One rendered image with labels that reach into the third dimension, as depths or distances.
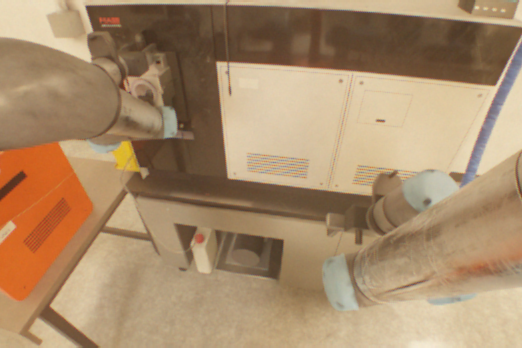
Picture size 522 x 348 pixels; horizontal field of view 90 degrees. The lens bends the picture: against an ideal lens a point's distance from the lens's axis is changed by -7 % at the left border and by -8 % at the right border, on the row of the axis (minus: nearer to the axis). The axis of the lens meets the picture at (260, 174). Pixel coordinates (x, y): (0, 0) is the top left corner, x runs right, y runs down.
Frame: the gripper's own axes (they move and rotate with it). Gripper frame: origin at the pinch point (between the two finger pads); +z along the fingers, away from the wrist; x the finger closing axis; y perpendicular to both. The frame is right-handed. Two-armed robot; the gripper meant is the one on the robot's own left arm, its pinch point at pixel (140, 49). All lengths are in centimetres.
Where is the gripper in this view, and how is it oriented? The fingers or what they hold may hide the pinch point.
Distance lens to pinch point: 92.1
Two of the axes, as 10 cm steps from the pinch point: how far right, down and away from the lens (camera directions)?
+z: 1.7, -6.6, 7.3
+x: 9.8, 1.2, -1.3
